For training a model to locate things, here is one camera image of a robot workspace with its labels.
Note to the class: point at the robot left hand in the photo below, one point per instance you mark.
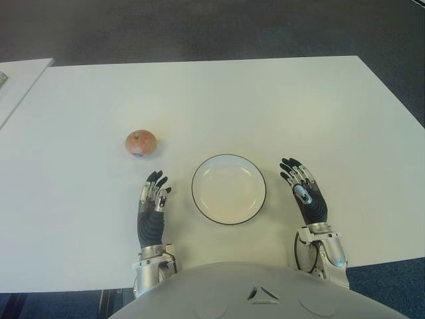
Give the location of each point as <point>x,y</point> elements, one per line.
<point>150,226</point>

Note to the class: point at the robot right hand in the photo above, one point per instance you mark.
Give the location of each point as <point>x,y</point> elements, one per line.
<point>313,207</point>

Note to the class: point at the red yellow apple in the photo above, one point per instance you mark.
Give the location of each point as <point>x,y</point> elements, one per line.
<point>141,143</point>

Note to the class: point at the white plate with black rim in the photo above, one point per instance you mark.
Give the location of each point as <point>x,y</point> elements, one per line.
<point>229,192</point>

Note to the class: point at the dark metal table leg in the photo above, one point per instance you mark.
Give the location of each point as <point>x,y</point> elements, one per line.
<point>111,299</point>

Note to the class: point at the grey robot torso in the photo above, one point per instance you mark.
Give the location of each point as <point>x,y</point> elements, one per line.
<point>265,299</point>

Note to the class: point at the green object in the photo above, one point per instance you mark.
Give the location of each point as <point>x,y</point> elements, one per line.
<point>2,79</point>

